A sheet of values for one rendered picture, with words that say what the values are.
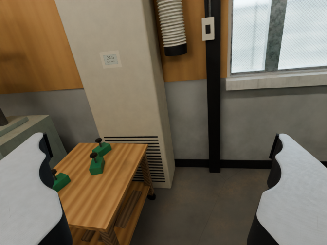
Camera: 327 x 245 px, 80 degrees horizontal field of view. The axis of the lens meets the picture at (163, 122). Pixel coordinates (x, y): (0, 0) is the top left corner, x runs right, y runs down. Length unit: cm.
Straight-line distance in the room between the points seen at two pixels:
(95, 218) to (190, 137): 106
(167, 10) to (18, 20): 121
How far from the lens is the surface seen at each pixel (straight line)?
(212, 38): 139
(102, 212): 106
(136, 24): 125
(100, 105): 149
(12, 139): 174
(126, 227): 142
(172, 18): 132
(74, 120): 210
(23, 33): 205
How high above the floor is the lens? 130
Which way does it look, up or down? 27 degrees down
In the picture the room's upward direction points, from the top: 8 degrees counter-clockwise
